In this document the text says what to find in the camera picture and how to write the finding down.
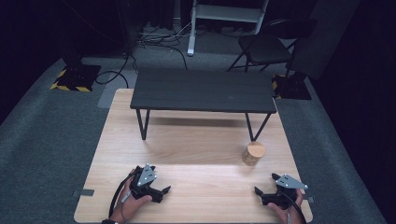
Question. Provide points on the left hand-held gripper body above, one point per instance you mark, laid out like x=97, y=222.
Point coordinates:
x=146, y=190

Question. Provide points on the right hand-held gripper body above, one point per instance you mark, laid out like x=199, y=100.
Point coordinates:
x=285, y=196

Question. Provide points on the person's right hand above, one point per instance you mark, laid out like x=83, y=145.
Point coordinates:
x=291, y=214

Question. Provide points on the person's left hand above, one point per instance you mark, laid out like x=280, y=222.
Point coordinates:
x=127, y=205

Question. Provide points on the grey tape strip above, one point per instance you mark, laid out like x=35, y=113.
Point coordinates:
x=84, y=192
x=309, y=199

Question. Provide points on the wooden cylinder block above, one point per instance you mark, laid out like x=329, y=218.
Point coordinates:
x=253, y=154

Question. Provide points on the black wristwatch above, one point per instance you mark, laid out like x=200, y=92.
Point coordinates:
x=109, y=221

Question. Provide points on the small black wooden shelf table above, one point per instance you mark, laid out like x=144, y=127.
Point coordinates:
x=202, y=90

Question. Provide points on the black folding chair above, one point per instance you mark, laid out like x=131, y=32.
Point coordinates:
x=267, y=49

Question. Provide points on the black base plate striped tape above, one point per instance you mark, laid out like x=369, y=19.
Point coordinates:
x=292, y=88
x=77, y=77

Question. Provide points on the white metal stand frame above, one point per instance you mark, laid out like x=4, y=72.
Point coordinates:
x=227, y=12

